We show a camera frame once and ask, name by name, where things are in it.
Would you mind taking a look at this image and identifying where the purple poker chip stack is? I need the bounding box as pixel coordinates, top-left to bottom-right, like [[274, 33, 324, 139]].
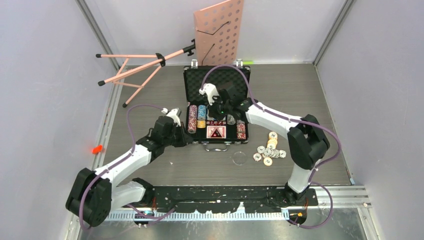
[[188, 104, 198, 120]]

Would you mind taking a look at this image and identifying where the red chip stack right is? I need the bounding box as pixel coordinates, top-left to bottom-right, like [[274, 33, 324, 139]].
[[236, 120, 246, 133]]

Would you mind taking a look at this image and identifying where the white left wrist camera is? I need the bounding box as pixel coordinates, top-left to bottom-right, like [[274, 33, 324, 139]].
[[161, 107, 181, 127]]

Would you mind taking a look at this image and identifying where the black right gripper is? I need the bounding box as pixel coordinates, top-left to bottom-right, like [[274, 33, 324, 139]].
[[205, 94, 232, 123]]

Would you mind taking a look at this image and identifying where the green chip stack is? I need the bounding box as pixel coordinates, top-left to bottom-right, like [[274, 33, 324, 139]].
[[226, 114, 236, 125]]

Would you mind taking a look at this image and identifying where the orange clip on rail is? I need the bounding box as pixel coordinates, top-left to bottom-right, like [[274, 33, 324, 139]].
[[91, 144, 103, 155]]

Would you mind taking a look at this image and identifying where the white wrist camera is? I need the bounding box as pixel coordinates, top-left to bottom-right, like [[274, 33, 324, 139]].
[[198, 83, 220, 106], [161, 107, 181, 127]]

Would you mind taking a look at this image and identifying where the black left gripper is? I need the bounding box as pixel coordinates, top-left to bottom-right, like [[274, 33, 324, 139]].
[[163, 122, 193, 148]]

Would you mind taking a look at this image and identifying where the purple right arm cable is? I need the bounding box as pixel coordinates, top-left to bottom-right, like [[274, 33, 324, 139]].
[[199, 64, 342, 230]]

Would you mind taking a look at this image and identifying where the triangular all in button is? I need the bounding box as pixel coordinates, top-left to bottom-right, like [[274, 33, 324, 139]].
[[208, 127, 224, 139]]

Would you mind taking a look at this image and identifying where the pile of loose poker chips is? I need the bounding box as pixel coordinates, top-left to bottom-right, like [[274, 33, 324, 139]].
[[252, 131, 287, 167]]

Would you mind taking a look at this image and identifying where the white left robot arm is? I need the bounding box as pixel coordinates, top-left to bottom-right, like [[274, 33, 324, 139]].
[[65, 112, 191, 227]]

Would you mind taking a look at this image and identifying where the clear acrylic dealer disc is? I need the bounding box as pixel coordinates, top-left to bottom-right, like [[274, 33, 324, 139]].
[[232, 151, 248, 166]]

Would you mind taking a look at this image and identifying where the dark red chip stack left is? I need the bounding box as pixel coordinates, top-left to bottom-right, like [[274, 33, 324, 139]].
[[187, 117, 197, 134]]

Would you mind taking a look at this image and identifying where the yellow chip stack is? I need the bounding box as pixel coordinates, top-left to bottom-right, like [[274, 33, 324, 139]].
[[196, 120, 207, 129]]

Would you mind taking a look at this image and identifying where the pink perforated music stand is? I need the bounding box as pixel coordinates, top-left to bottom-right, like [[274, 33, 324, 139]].
[[96, 0, 244, 107]]

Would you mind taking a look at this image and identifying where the lower red chip stack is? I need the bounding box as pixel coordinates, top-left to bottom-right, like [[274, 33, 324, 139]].
[[237, 132, 247, 140]]

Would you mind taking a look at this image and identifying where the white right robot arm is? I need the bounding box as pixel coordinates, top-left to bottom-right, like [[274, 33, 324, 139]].
[[198, 83, 330, 205]]

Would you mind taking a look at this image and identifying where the black aluminium poker case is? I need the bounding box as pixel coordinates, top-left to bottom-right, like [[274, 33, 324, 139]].
[[183, 66, 249, 146]]

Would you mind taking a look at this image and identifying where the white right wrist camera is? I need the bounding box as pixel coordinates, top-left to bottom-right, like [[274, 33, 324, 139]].
[[198, 83, 220, 106]]

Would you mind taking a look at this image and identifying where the red backed card deck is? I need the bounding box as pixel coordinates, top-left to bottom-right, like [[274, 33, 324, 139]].
[[206, 125, 227, 139]]

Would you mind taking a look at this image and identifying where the light blue chip stack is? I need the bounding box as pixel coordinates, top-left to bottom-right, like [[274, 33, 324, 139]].
[[197, 105, 207, 121]]

